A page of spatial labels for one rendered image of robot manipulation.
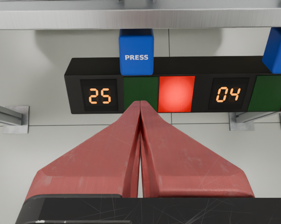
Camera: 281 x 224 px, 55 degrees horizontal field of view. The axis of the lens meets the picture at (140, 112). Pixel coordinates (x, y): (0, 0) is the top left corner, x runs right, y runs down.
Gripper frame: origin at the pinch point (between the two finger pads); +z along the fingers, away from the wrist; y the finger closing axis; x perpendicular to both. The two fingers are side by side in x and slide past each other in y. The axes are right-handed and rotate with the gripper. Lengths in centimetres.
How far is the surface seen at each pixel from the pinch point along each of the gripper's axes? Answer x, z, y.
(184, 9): -3.2, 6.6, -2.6
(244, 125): 48, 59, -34
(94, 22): -2.5, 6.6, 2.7
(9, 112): 39, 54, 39
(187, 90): 4.2, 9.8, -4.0
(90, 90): 4.1, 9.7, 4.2
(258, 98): 5.0, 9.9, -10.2
